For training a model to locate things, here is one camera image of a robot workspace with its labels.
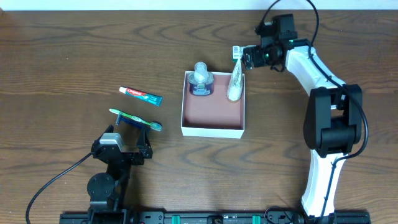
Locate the blue pump soap bottle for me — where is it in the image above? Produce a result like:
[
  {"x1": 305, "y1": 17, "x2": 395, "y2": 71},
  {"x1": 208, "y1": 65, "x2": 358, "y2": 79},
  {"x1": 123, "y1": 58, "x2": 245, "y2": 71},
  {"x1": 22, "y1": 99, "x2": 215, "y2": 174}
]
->
[{"x1": 188, "y1": 62, "x2": 215, "y2": 96}]

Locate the white box pink interior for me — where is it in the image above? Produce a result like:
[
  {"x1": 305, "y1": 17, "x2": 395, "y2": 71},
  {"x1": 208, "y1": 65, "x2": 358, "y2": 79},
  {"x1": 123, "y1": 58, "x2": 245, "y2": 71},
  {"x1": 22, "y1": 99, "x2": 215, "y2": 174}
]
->
[{"x1": 180, "y1": 71, "x2": 245, "y2": 139}]

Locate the green white soap box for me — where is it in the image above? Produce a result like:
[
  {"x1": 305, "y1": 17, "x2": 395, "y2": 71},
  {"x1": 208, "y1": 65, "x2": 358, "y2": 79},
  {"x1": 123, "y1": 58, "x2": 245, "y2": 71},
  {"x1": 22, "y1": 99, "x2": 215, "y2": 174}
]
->
[{"x1": 232, "y1": 45, "x2": 255, "y2": 62}]

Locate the Colgate toothpaste tube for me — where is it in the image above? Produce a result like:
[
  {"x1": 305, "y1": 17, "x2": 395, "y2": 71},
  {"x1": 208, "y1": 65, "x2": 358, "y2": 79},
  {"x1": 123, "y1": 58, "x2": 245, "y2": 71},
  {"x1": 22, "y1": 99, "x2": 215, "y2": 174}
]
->
[{"x1": 119, "y1": 86, "x2": 163, "y2": 106}]

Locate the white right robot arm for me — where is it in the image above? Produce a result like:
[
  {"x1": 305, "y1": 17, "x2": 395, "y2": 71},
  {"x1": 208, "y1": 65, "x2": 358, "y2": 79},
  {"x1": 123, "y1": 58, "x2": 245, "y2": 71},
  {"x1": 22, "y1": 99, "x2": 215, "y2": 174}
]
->
[{"x1": 234, "y1": 39, "x2": 369, "y2": 223}]

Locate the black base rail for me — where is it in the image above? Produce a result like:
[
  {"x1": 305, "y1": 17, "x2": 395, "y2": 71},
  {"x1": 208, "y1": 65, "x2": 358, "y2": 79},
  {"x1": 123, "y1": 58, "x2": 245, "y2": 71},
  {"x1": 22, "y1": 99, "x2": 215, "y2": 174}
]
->
[{"x1": 59, "y1": 208, "x2": 371, "y2": 224}]

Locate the blue razor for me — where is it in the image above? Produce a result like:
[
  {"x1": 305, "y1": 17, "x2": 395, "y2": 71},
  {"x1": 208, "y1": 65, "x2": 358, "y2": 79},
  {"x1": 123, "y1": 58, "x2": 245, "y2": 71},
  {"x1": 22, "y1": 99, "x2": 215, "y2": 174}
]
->
[{"x1": 116, "y1": 114, "x2": 144, "y2": 128}]

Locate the white shampoo tube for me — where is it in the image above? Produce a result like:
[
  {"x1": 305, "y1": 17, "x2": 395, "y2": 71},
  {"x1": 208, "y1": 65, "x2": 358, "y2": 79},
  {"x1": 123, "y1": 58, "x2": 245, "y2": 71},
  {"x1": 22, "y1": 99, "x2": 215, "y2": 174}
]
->
[{"x1": 226, "y1": 59, "x2": 243, "y2": 102}]

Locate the green toothbrush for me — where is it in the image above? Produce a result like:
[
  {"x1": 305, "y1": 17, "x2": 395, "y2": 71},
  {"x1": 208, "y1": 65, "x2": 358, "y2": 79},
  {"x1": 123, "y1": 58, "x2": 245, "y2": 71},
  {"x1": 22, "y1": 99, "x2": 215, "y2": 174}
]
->
[{"x1": 109, "y1": 108, "x2": 162, "y2": 131}]

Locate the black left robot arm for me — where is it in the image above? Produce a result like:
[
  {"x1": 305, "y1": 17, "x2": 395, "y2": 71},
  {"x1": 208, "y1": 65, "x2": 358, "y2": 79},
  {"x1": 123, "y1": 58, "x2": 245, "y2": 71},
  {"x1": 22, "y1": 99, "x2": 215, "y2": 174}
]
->
[{"x1": 87, "y1": 125, "x2": 153, "y2": 223}]

